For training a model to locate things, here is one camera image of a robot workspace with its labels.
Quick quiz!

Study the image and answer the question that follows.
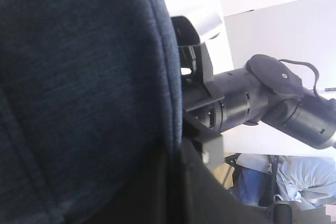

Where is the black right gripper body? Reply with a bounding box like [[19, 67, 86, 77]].
[[182, 77, 224, 169]]

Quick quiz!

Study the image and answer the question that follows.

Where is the dark navy fabric lunch bag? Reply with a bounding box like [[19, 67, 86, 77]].
[[1, 0, 267, 223]]

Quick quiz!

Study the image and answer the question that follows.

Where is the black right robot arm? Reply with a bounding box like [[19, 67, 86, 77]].
[[181, 55, 335, 169]]

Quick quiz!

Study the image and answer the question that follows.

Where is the person in blue shirt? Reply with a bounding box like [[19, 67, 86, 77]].
[[230, 154, 335, 210]]

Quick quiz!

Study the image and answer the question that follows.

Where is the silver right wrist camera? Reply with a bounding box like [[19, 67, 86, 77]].
[[171, 6, 224, 49]]

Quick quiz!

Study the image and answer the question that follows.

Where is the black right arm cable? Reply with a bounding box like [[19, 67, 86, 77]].
[[278, 58, 336, 148]]

